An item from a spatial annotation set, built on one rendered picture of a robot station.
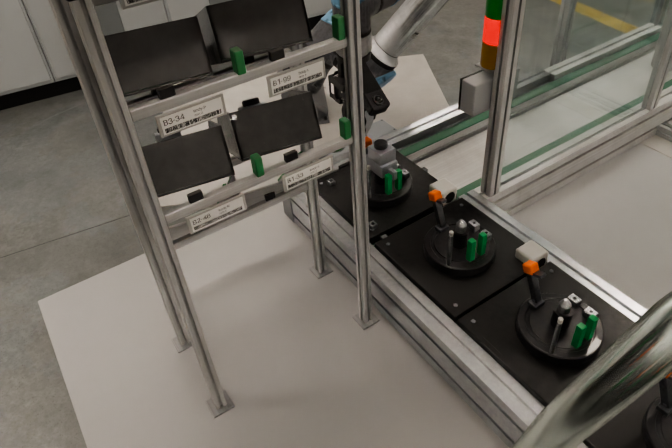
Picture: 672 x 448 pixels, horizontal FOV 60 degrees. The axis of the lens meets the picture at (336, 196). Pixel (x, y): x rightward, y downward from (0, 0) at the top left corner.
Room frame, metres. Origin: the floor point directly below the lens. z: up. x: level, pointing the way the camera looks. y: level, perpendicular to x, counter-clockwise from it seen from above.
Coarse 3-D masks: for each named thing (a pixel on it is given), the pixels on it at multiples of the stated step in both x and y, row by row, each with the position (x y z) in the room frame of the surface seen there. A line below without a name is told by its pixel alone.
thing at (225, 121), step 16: (288, 96) 0.89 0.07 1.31; (304, 96) 0.78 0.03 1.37; (240, 112) 0.75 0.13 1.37; (256, 112) 0.75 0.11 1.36; (272, 112) 0.76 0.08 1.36; (288, 112) 0.77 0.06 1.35; (304, 112) 0.77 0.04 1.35; (224, 128) 0.81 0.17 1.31; (240, 128) 0.74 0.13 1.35; (256, 128) 0.74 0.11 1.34; (272, 128) 0.75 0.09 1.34; (288, 128) 0.75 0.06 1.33; (304, 128) 0.76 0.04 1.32; (240, 144) 0.73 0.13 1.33; (256, 144) 0.73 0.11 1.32; (272, 144) 0.74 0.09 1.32; (288, 144) 0.74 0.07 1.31
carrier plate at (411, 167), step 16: (400, 160) 1.14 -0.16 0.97; (336, 176) 1.10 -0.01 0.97; (416, 176) 1.07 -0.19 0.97; (432, 176) 1.07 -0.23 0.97; (320, 192) 1.04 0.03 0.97; (336, 192) 1.04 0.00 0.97; (416, 192) 1.01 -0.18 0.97; (336, 208) 0.99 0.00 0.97; (352, 208) 0.98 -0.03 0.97; (368, 208) 0.97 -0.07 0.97; (384, 208) 0.97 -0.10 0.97; (400, 208) 0.96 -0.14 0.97; (416, 208) 0.96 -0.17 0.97; (432, 208) 0.96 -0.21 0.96; (352, 224) 0.93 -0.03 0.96; (384, 224) 0.92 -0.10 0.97; (400, 224) 0.92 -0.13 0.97
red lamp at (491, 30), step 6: (486, 18) 1.03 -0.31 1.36; (486, 24) 1.03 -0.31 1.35; (492, 24) 1.02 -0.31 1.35; (498, 24) 1.01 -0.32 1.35; (486, 30) 1.03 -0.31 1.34; (492, 30) 1.02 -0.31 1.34; (498, 30) 1.01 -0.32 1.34; (486, 36) 1.03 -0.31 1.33; (492, 36) 1.02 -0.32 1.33; (498, 36) 1.01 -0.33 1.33; (486, 42) 1.02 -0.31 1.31; (492, 42) 1.02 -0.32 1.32
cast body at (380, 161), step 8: (376, 144) 1.04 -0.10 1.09; (384, 144) 1.03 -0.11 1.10; (368, 152) 1.04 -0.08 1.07; (376, 152) 1.02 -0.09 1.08; (384, 152) 1.02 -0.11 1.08; (392, 152) 1.03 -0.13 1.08; (368, 160) 1.04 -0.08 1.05; (376, 160) 1.02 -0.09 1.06; (384, 160) 1.01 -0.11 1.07; (392, 160) 1.03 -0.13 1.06; (376, 168) 1.02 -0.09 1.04; (384, 168) 1.01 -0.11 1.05; (392, 168) 1.01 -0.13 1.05; (384, 176) 1.01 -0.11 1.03; (392, 176) 1.00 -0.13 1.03
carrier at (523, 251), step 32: (416, 224) 0.91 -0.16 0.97; (448, 224) 0.88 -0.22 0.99; (480, 224) 0.89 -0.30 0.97; (416, 256) 0.82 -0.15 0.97; (448, 256) 0.77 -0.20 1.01; (480, 256) 0.78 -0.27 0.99; (512, 256) 0.79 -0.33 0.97; (544, 256) 0.77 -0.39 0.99; (448, 288) 0.73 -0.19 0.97; (480, 288) 0.72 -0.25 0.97
